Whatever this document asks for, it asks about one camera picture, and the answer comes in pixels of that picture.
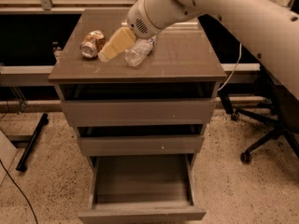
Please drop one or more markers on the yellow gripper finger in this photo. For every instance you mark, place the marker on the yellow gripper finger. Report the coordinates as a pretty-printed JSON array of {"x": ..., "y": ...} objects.
[{"x": 120, "y": 41}]

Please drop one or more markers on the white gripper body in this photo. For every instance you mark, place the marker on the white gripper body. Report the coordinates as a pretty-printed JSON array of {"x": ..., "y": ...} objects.
[{"x": 139, "y": 20}]

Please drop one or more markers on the orange soda can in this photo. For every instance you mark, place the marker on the orange soda can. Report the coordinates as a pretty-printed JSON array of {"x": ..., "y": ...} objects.
[{"x": 92, "y": 44}]

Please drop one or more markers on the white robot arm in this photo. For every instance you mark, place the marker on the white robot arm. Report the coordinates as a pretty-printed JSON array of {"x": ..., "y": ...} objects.
[{"x": 270, "y": 32}]

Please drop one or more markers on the grey drawer cabinet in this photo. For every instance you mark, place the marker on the grey drawer cabinet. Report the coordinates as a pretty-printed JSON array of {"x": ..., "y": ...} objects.
[{"x": 182, "y": 65}]

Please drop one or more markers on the grey top drawer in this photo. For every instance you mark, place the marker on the grey top drawer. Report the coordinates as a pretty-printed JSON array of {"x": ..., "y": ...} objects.
[{"x": 88, "y": 113}]

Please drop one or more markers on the grey drawer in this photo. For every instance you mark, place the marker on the grey drawer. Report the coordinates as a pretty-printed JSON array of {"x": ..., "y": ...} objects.
[
  {"x": 141, "y": 189},
  {"x": 88, "y": 113},
  {"x": 140, "y": 140}
]

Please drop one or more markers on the grey middle drawer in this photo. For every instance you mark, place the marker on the grey middle drawer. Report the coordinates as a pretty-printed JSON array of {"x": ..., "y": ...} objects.
[{"x": 140, "y": 140}]

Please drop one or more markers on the grey bottom drawer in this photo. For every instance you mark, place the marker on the grey bottom drawer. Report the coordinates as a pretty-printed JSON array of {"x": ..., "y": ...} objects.
[{"x": 141, "y": 189}]

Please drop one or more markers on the clear plastic water bottle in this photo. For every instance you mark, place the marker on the clear plastic water bottle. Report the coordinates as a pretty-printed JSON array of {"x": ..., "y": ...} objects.
[{"x": 135, "y": 55}]

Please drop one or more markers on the black metal bar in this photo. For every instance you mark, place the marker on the black metal bar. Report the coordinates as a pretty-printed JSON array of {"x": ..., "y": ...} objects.
[{"x": 21, "y": 167}]

